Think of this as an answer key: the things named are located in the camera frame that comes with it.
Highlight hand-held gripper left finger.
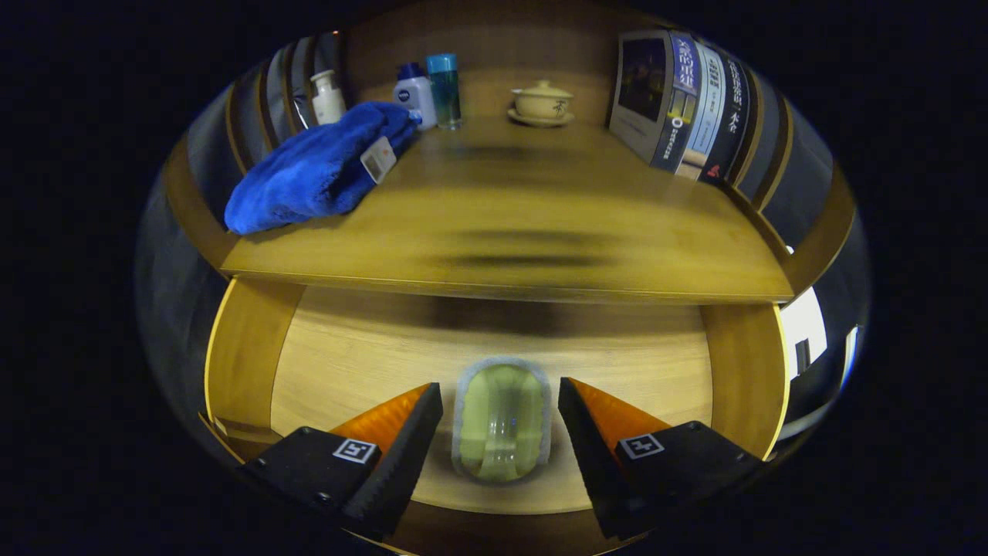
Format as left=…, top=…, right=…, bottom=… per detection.
left=239, top=382, right=445, bottom=541

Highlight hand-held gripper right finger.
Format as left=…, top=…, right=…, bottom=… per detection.
left=557, top=377, right=765, bottom=540

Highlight wooden drawer with black knob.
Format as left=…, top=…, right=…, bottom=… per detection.
left=202, top=278, right=792, bottom=556

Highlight wooden countertop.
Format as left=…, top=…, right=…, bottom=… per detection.
left=220, top=116, right=796, bottom=303

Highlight blue towel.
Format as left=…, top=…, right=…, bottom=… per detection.
left=224, top=101, right=421, bottom=236

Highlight beige lidded teacup with saucer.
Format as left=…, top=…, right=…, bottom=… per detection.
left=507, top=80, right=575, bottom=128

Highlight book with pale spine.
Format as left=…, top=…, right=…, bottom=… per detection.
left=675, top=40, right=726, bottom=180

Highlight book with black spine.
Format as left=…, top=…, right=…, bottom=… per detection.
left=699, top=54, right=751, bottom=186

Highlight white bottle with blue cap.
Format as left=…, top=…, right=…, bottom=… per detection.
left=392, top=63, right=438, bottom=131

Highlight white pump bottle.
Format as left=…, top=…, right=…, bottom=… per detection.
left=310, top=69, right=347, bottom=126

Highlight teal bottle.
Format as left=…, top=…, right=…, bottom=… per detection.
left=426, top=53, right=462, bottom=131

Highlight book with blue spine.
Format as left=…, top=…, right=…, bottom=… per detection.
left=608, top=29, right=699, bottom=172

